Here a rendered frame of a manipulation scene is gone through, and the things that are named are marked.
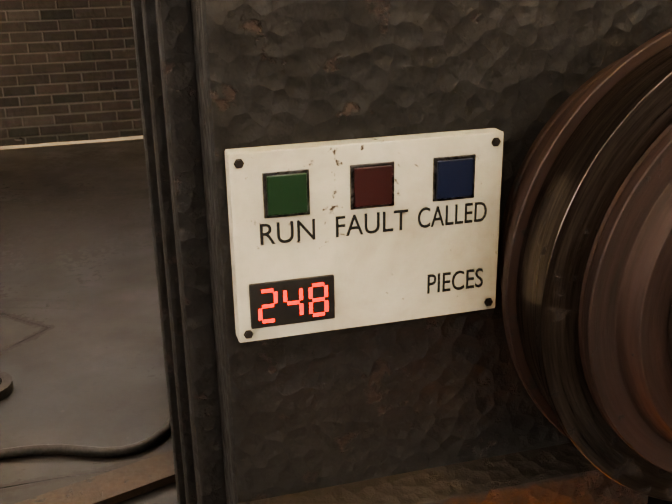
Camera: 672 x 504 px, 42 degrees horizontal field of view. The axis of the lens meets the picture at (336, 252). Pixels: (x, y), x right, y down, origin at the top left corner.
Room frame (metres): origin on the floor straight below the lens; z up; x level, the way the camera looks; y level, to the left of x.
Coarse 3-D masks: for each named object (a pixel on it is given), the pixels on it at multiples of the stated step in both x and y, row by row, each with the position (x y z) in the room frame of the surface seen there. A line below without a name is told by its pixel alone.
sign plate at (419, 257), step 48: (288, 144) 0.76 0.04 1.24; (336, 144) 0.76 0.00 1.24; (384, 144) 0.77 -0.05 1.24; (432, 144) 0.78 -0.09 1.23; (480, 144) 0.79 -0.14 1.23; (240, 192) 0.73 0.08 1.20; (336, 192) 0.76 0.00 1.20; (432, 192) 0.78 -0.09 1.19; (480, 192) 0.79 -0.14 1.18; (240, 240) 0.73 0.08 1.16; (288, 240) 0.74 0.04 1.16; (336, 240) 0.76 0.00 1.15; (384, 240) 0.77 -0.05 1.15; (432, 240) 0.78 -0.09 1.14; (480, 240) 0.79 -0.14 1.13; (240, 288) 0.73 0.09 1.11; (288, 288) 0.74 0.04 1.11; (336, 288) 0.75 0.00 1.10; (384, 288) 0.77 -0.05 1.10; (432, 288) 0.78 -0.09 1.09; (480, 288) 0.79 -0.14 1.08; (240, 336) 0.73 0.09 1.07
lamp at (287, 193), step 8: (272, 176) 0.74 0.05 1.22; (280, 176) 0.74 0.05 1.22; (288, 176) 0.74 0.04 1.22; (296, 176) 0.74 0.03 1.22; (304, 176) 0.74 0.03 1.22; (272, 184) 0.73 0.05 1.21; (280, 184) 0.74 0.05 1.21; (288, 184) 0.74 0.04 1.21; (296, 184) 0.74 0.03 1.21; (304, 184) 0.74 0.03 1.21; (272, 192) 0.73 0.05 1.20; (280, 192) 0.74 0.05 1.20; (288, 192) 0.74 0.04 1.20; (296, 192) 0.74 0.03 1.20; (304, 192) 0.74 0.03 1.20; (272, 200) 0.73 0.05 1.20; (280, 200) 0.74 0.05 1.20; (288, 200) 0.74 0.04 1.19; (296, 200) 0.74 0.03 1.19; (304, 200) 0.74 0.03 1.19; (272, 208) 0.73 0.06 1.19; (280, 208) 0.74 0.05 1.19; (288, 208) 0.74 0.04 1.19; (296, 208) 0.74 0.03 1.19; (304, 208) 0.74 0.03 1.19
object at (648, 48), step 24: (648, 48) 0.76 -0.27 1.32; (600, 72) 0.84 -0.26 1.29; (624, 72) 0.75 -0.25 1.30; (576, 96) 0.83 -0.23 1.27; (600, 96) 0.75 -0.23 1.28; (552, 120) 0.83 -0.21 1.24; (576, 120) 0.74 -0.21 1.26; (552, 144) 0.74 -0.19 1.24; (528, 168) 0.81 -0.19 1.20; (528, 192) 0.73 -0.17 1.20; (504, 216) 0.82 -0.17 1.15; (528, 216) 0.73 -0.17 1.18; (504, 240) 0.81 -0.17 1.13; (504, 264) 0.73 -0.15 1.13; (504, 288) 0.73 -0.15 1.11; (504, 312) 0.73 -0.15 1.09; (528, 384) 0.73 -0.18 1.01
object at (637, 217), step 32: (640, 160) 0.68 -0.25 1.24; (640, 192) 0.67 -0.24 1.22; (608, 224) 0.67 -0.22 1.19; (640, 224) 0.67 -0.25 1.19; (608, 256) 0.66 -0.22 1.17; (640, 256) 0.66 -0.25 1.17; (608, 288) 0.66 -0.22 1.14; (640, 288) 0.65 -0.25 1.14; (608, 320) 0.66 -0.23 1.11; (640, 320) 0.65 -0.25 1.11; (608, 352) 0.66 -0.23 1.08; (640, 352) 0.65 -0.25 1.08; (608, 384) 0.66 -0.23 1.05; (640, 384) 0.65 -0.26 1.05; (608, 416) 0.67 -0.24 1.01; (640, 416) 0.67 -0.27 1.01; (640, 448) 0.67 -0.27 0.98
